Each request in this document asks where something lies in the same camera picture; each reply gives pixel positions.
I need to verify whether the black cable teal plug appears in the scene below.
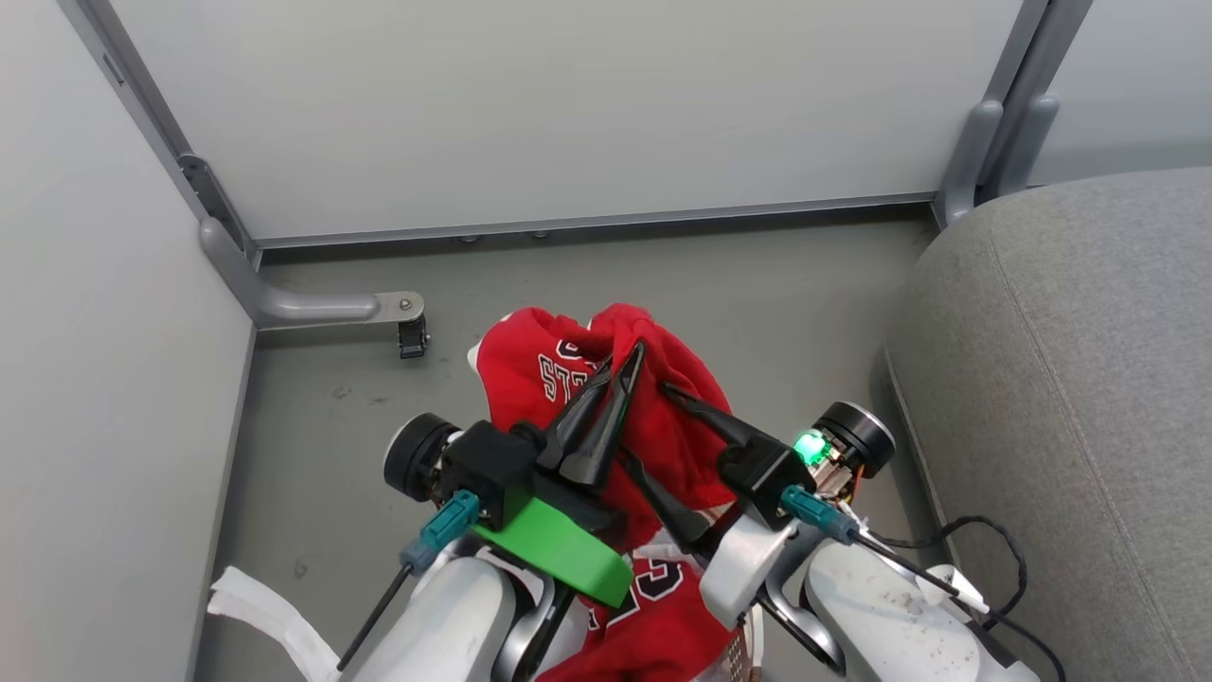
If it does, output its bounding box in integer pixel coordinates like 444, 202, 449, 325
335, 490, 482, 674
780, 484, 1068, 682

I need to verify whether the grey double partition post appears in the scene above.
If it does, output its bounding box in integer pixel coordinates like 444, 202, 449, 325
933, 0, 1095, 230

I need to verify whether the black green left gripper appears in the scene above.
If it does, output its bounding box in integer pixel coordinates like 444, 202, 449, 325
443, 342, 648, 609

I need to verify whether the grey partition bottom rail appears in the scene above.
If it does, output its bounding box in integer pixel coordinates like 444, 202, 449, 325
254, 192, 940, 251

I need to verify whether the grey partition foot bracket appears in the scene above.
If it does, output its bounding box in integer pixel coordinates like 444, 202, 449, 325
198, 217, 426, 332

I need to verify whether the black cable teal plug right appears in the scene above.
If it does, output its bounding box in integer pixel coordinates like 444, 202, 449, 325
780, 484, 1068, 682

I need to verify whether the red basketball jersey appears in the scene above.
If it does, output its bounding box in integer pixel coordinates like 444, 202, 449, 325
473, 303, 758, 682

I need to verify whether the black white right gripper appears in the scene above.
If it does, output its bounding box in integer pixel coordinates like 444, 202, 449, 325
619, 383, 818, 629

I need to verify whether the grey fabric sofa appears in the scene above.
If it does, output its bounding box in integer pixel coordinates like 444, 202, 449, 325
882, 167, 1212, 682

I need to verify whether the white fabric strip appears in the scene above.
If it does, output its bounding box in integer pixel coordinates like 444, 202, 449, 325
207, 565, 344, 682

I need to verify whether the grey partition post with hinge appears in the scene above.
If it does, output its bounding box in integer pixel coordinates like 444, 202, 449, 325
57, 0, 258, 266

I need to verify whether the black cable teal plug left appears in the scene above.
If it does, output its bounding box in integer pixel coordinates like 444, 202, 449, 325
335, 490, 482, 674

